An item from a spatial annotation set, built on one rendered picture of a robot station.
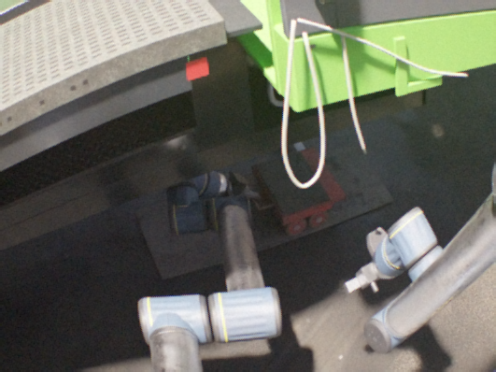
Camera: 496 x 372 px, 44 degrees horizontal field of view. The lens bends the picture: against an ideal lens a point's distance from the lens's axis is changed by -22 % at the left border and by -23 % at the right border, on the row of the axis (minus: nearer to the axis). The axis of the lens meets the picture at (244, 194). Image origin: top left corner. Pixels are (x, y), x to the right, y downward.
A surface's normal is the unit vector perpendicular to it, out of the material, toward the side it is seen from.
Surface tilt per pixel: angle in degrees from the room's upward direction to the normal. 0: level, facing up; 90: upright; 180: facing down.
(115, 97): 90
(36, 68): 2
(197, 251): 0
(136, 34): 2
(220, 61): 90
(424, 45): 90
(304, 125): 90
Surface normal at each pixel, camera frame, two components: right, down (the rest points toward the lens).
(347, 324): -0.05, -0.69
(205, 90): 0.36, 0.65
